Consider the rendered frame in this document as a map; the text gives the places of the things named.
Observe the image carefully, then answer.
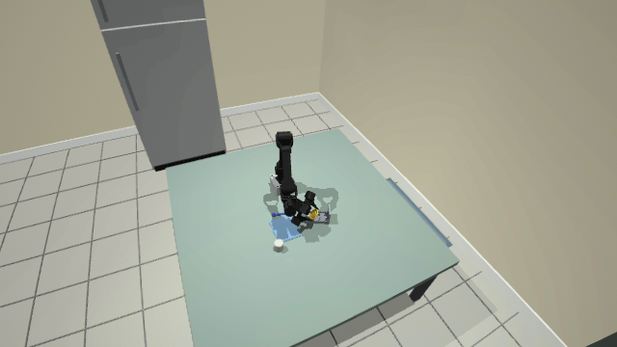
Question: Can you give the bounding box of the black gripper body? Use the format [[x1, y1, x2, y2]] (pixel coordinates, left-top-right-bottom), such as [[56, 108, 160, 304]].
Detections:
[[291, 191, 316, 227]]

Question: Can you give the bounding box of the light blue flat square mat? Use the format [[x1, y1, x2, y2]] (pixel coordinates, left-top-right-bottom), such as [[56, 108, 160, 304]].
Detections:
[[269, 216, 302, 241]]

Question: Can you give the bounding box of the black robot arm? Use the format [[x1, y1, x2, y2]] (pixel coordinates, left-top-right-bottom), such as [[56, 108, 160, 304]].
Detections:
[[275, 131, 311, 217]]

